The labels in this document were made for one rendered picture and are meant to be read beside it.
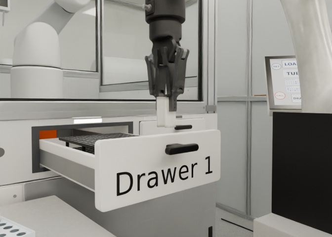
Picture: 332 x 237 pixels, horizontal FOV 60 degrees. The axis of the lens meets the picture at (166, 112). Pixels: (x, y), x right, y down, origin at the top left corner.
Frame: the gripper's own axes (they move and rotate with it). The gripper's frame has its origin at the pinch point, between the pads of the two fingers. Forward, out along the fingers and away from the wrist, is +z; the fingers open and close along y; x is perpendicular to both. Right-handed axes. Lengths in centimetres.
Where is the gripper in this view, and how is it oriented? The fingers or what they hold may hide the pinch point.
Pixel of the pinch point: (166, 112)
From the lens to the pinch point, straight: 66.2
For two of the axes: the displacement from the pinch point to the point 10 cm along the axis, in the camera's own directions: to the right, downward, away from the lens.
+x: 7.6, -0.2, 6.5
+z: 0.1, 10.0, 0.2
